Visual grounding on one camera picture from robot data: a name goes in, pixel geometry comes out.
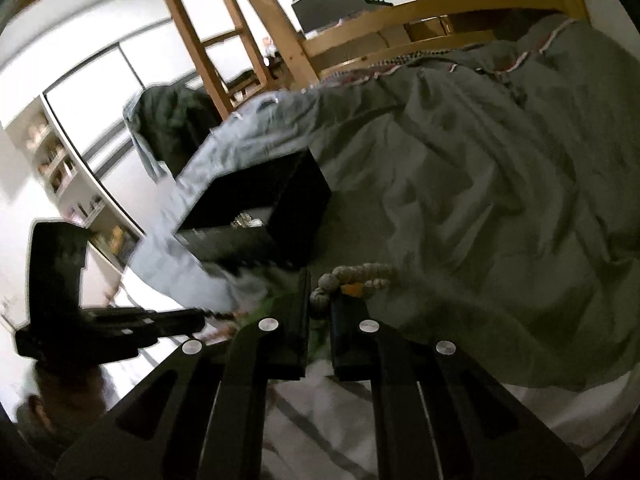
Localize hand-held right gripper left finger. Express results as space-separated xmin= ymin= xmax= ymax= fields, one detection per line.
xmin=52 ymin=267 xmax=311 ymax=480

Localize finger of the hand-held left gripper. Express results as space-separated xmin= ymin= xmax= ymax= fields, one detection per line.
xmin=125 ymin=307 xmax=207 ymax=357

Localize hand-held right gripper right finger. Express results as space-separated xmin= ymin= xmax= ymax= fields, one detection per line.
xmin=328 ymin=292 xmax=587 ymax=480

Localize white bead bracelet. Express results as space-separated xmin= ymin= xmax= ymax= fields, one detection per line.
xmin=309 ymin=261 xmax=402 ymax=307

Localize black jewelry box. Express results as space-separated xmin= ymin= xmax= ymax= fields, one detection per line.
xmin=172 ymin=149 xmax=333 ymax=269

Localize silver jewelry piece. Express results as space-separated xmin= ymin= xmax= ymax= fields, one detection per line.
xmin=231 ymin=212 xmax=268 ymax=229

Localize person's left hand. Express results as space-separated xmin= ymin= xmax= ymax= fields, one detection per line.
xmin=31 ymin=360 xmax=107 ymax=418

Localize white striped sheet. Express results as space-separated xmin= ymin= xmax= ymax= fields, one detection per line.
xmin=106 ymin=265 xmax=623 ymax=480

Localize white shelf unit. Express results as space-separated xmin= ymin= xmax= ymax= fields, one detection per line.
xmin=4 ymin=95 xmax=147 ymax=272

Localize white sliding wardrobe doors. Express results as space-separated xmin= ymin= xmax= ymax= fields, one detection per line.
xmin=42 ymin=15 xmax=201 ymax=186

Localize dark green garment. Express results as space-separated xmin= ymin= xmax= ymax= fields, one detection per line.
xmin=124 ymin=82 xmax=222 ymax=182

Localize grey-green blanket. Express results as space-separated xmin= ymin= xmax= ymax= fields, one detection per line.
xmin=300 ymin=12 xmax=640 ymax=392

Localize patterned cloth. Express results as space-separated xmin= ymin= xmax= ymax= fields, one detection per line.
xmin=317 ymin=50 xmax=453 ymax=88

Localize wooden ladder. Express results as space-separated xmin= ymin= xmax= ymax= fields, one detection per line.
xmin=149 ymin=0 xmax=277 ymax=122

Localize black monitor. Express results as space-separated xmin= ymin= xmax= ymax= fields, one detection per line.
xmin=291 ymin=0 xmax=362 ymax=33

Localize wooden bed frame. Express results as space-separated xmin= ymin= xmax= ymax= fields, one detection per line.
xmin=220 ymin=0 xmax=592 ymax=92

